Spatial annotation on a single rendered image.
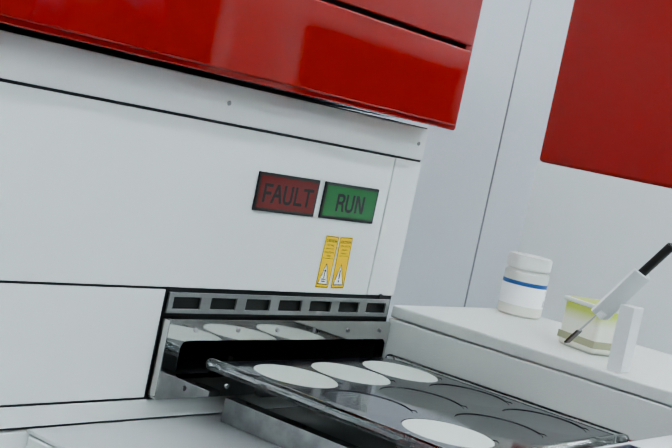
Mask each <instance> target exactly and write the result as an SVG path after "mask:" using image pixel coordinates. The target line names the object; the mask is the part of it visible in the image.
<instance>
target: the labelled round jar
mask: <svg viewBox="0 0 672 448"><path fill-rule="evenodd" d="M507 263H508V265H509V266H507V267H506V268H505V272H504V276H503V281H502V285H501V290H500V294H499V300H498V304H497V309H498V310H499V311H500V312H503V313H506V314H509V315H513V316H517V317H521V318H526V319H534V320H538V319H539V318H540V317H541V313H542V309H543V305H544V300H545V296H546V291H547V287H548V281H549V276H548V274H549V273H550V272H551V268H552V263H553V262H552V260H550V259H547V258H543V257H539V256H535V255H531V254H526V253H521V252H515V251H510V252H509V254H508V259H507Z"/></svg>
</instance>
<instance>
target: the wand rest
mask: <svg viewBox="0 0 672 448"><path fill-rule="evenodd" d="M649 281H650V277H649V274H648V275H647V276H644V275H643V274H642V273H640V272H639V271H638V270H636V269H635V268H634V269H633V270H632V271H631V272H630V273H629V274H628V275H627V276H626V277H625V278H623V279H622V280H621V281H620V282H619V283H618V284H617V285H616V286H615V287H614V288H613V289H612V290H611V291H610V292H609V293H608V294H607V295H606V296H604V297H603V298H602V299H601V300H600V301H599V302H598V303H597V304H596V305H595V306H594V307H593V308H592V309H591V311H592V312H593V313H594V314H596V315H597V317H598V318H599V319H603V320H608V319H610V318H611V317H612V316H613V314H615V313H616V312H617V311H618V310H619V314H618V318H617V322H616V327H615V331H614V336H613V340H612V345H611V349H610V354H609V358H608V363H607V367H606V368H607V369H609V370H613V371H616V372H619V373H623V372H630V368H631V364H632V359H633V355H634V350H635V346H636V341H637V337H638V332H639V328H640V324H641V319H642V315H643V310H644V308H641V307H637V306H633V305H626V304H625V303H626V302H627V301H628V300H629V299H631V298H632V297H633V296H634V295H635V294H636V293H637V292H638V291H639V290H640V289H641V288H642V287H643V286H644V285H646V284H647V283H648V282H649Z"/></svg>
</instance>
